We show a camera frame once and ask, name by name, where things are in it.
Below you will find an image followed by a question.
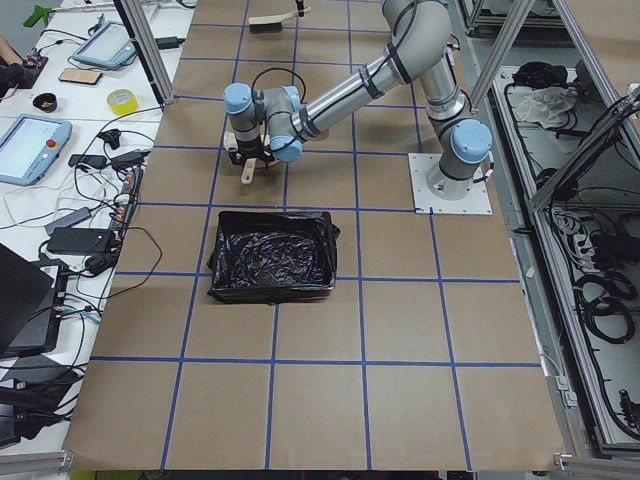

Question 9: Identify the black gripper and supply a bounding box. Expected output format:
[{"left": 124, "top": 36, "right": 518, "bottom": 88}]
[{"left": 229, "top": 0, "right": 305, "bottom": 167}]

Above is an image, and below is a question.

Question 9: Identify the beige hand brush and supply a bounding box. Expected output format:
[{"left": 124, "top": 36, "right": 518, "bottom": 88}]
[{"left": 248, "top": 6, "right": 311, "bottom": 33}]

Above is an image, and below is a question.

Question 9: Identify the beige plastic dustpan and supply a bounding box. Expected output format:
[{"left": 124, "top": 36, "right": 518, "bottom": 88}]
[{"left": 223, "top": 131, "right": 279, "bottom": 185}]

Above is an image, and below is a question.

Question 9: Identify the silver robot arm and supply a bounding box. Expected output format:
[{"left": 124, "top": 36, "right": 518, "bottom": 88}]
[{"left": 223, "top": 1, "right": 493, "bottom": 185}]

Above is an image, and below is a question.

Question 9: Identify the black lined trash bin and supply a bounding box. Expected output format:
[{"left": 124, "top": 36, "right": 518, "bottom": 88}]
[{"left": 208, "top": 211, "right": 340, "bottom": 304}]

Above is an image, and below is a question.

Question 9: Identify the far teach pendant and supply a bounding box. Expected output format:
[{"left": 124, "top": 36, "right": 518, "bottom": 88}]
[{"left": 71, "top": 21, "right": 136, "bottom": 70}]

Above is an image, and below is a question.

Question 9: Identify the teach pendant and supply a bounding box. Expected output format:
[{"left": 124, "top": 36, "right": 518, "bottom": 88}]
[
  {"left": 71, "top": 21, "right": 136, "bottom": 70},
  {"left": 1, "top": 114, "right": 72, "bottom": 186}
]

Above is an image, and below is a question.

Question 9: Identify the yellow tape roll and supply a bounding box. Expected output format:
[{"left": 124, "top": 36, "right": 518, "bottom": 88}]
[{"left": 106, "top": 88, "right": 139, "bottom": 116}]

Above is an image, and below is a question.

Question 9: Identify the black webcam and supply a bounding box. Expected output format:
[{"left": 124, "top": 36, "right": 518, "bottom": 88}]
[{"left": 97, "top": 128, "right": 122, "bottom": 150}]

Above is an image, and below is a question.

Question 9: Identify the brown phone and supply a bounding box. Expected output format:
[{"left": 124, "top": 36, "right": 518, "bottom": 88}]
[{"left": 58, "top": 68, "right": 102, "bottom": 85}]

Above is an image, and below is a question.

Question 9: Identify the white crumpled cloth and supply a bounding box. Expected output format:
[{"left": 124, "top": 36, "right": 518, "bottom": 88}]
[{"left": 514, "top": 87, "right": 578, "bottom": 129}]

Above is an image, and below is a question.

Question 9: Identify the small black bowl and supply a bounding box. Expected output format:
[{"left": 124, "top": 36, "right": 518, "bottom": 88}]
[{"left": 32, "top": 92, "right": 58, "bottom": 113}]

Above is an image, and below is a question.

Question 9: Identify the near teach pendant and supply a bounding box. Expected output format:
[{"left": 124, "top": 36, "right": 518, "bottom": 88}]
[{"left": 1, "top": 114, "right": 72, "bottom": 186}]

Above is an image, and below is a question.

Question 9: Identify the black power adapter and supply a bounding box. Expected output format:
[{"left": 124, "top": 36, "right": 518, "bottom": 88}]
[{"left": 47, "top": 227, "right": 115, "bottom": 255}]

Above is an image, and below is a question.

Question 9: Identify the black laptop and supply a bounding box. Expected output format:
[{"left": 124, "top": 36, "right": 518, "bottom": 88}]
[{"left": 1, "top": 246, "right": 69, "bottom": 359}]

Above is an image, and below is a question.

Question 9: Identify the aluminium frame post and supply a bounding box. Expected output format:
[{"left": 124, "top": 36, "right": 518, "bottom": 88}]
[{"left": 114, "top": 0, "right": 175, "bottom": 107}]

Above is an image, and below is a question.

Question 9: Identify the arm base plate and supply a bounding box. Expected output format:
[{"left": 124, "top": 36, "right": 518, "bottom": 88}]
[{"left": 408, "top": 153, "right": 492, "bottom": 216}]

